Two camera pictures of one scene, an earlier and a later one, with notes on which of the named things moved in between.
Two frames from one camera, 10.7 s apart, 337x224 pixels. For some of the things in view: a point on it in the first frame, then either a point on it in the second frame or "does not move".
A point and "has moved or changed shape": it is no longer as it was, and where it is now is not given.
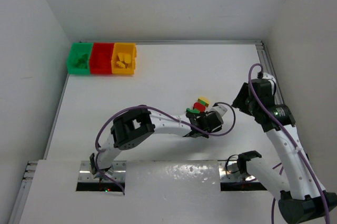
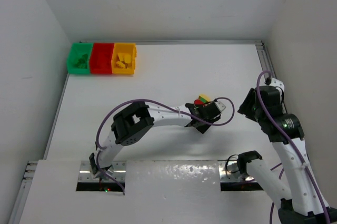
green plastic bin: (78, 60) does not move
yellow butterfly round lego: (127, 58) does not move
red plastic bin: (100, 58) does not move
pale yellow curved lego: (206, 100) has moved or changed shape
